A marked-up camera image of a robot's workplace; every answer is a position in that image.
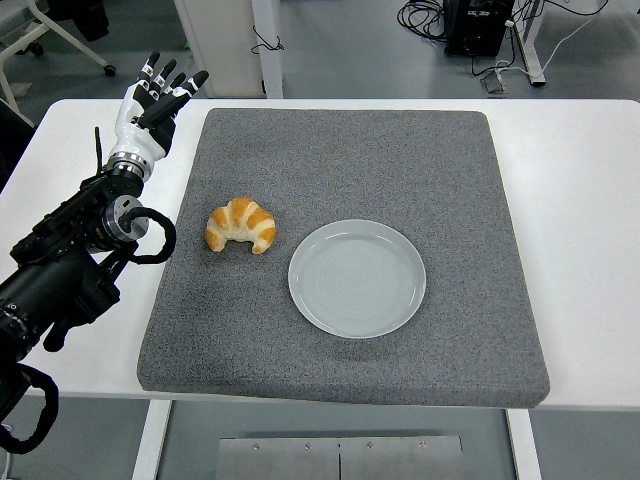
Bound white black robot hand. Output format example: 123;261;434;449
106;50;211;164

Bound golden croissant bread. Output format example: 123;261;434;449
204;196;277;256

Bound round grey plate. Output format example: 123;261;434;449
287;218;427;340

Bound white cabinet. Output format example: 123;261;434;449
173;0;285;100

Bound person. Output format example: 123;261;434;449
53;0;110;42

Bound grey speckled mat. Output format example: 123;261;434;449
135;107;552;409

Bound white table leg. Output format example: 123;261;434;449
130;399;174;480
504;408;544;480

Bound black computer case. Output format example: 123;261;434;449
442;0;516;57

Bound small grey power adapter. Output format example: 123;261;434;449
479;69;510;95

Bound white desk leg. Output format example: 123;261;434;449
514;0;547;87

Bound white frame chair with casters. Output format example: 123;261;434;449
0;0;117;126

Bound thin black cable on cabinet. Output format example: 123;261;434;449
249;24;285;56

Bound coiled black cables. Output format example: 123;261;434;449
396;0;449;44

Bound black cable from computer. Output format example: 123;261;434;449
469;19;524;77

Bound long white cable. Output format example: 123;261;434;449
494;9;611;81

